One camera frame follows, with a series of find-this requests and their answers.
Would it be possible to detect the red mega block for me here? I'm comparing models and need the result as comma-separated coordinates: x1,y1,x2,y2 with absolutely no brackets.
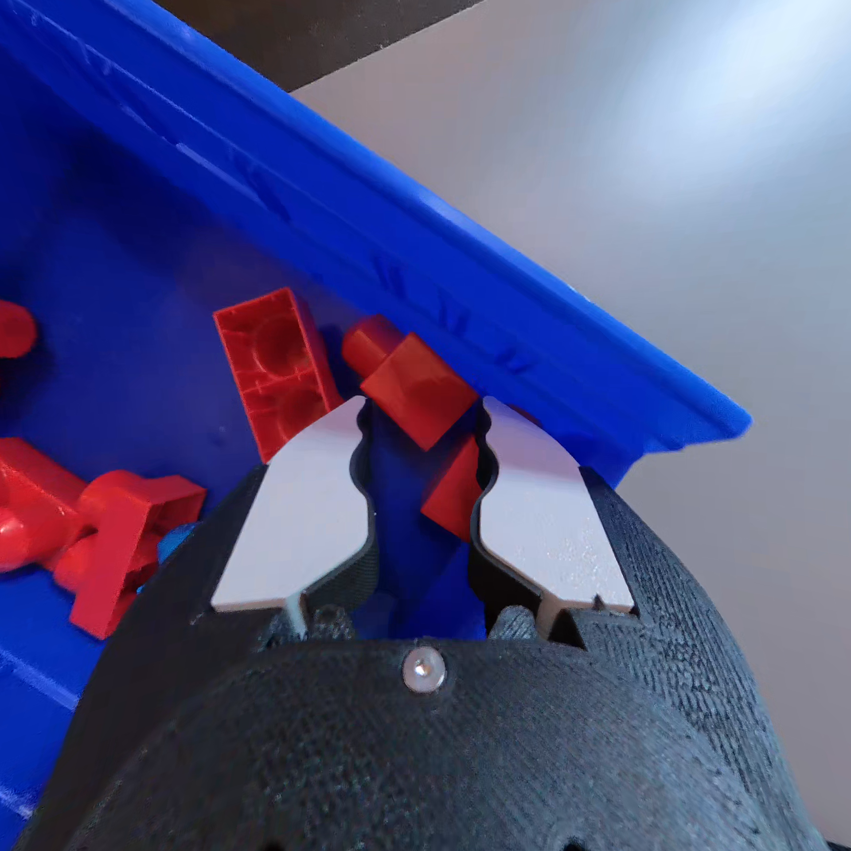
341,314,481,452

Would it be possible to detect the blue plastic bin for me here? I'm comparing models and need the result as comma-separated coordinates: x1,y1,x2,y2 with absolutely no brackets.
0,0,754,829

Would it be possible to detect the pile of mega blocks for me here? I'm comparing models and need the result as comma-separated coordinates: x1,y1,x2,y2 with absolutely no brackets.
0,287,541,642

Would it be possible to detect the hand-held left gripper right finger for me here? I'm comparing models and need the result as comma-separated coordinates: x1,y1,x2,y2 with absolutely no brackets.
469,396,636,639

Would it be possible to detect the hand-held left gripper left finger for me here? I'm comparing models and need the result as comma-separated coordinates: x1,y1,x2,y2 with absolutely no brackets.
210,396,381,639

